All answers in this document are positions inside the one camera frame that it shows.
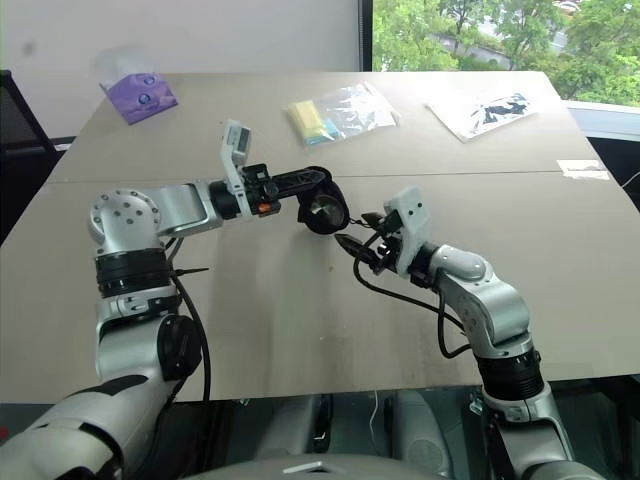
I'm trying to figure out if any black window frame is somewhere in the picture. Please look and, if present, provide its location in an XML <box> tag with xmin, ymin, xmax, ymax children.
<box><xmin>358</xmin><ymin>0</ymin><xmax>375</xmax><ymax>72</ymax></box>

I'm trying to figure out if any blue sponge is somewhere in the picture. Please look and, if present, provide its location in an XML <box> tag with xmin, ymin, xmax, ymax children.
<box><xmin>305</xmin><ymin>117</ymin><xmax>347</xmax><ymax>146</ymax></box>

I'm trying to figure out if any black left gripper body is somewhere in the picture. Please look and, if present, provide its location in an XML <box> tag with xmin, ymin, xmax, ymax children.
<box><xmin>240</xmin><ymin>163</ymin><xmax>282</xmax><ymax>218</ymax></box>

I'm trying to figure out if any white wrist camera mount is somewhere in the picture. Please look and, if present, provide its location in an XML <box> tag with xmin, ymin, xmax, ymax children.
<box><xmin>382</xmin><ymin>185</ymin><xmax>434</xmax><ymax>274</ymax></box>
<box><xmin>218</xmin><ymin>118</ymin><xmax>254</xmax><ymax>222</ymax></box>

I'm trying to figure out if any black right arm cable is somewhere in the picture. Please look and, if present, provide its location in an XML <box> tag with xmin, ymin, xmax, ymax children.
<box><xmin>351</xmin><ymin>243</ymin><xmax>477</xmax><ymax>359</ymax></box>

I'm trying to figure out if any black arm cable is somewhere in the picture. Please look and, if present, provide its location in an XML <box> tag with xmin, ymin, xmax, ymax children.
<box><xmin>351</xmin><ymin>243</ymin><xmax>477</xmax><ymax>359</ymax></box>
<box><xmin>163</xmin><ymin>238</ymin><xmax>212</xmax><ymax>402</ymax></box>

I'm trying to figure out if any thin white cable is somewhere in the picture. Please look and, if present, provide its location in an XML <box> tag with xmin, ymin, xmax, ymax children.
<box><xmin>368</xmin><ymin>391</ymin><xmax>380</xmax><ymax>452</ymax></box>

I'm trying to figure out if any yellow sponge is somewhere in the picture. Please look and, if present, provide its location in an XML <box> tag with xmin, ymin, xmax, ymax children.
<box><xmin>288</xmin><ymin>99</ymin><xmax>327</xmax><ymax>139</ymax></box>

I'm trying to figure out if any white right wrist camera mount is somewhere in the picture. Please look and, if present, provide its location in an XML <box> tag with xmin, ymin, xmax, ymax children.
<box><xmin>382</xmin><ymin>185</ymin><xmax>434</xmax><ymax>274</ymax></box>

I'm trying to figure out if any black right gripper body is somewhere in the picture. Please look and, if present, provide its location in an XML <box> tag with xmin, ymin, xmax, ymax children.
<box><xmin>366</xmin><ymin>211</ymin><xmax>405</xmax><ymax>276</ymax></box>

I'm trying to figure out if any clear plastic bag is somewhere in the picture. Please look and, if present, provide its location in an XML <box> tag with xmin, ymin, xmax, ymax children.
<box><xmin>283</xmin><ymin>81</ymin><xmax>403</xmax><ymax>147</ymax></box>

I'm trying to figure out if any purple tissue pack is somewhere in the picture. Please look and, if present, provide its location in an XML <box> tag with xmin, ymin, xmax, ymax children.
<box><xmin>94</xmin><ymin>47</ymin><xmax>180</xmax><ymax>126</ymax></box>

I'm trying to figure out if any clear tape strip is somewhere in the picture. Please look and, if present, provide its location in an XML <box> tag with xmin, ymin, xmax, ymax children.
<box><xmin>556</xmin><ymin>159</ymin><xmax>610</xmax><ymax>181</ymax></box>

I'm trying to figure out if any grey robot torso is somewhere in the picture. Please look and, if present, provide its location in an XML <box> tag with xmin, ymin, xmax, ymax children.
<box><xmin>182</xmin><ymin>451</ymin><xmax>454</xmax><ymax>480</ymax></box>

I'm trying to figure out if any metal cup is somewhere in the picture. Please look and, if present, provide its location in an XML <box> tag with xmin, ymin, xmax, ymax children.
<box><xmin>308</xmin><ymin>196</ymin><xmax>342</xmax><ymax>226</ymax></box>

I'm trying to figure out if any dark ledge by window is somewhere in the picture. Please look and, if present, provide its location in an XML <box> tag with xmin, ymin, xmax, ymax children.
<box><xmin>563</xmin><ymin>98</ymin><xmax>640</xmax><ymax>201</ymax></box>

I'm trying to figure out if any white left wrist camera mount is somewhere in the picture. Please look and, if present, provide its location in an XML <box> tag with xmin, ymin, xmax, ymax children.
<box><xmin>218</xmin><ymin>118</ymin><xmax>254</xmax><ymax>222</ymax></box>

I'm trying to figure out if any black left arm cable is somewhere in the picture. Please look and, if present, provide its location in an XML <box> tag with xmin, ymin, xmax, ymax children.
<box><xmin>163</xmin><ymin>238</ymin><xmax>212</xmax><ymax>402</ymax></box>

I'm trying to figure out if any black drawstring pouch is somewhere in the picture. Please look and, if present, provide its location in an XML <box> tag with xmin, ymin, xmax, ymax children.
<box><xmin>296</xmin><ymin>174</ymin><xmax>372</xmax><ymax>237</ymax></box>

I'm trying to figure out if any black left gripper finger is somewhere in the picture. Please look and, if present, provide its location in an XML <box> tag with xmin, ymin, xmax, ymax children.
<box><xmin>276</xmin><ymin>183</ymin><xmax>322</xmax><ymax>202</ymax></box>
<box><xmin>272</xmin><ymin>167</ymin><xmax>333</xmax><ymax>188</ymax></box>

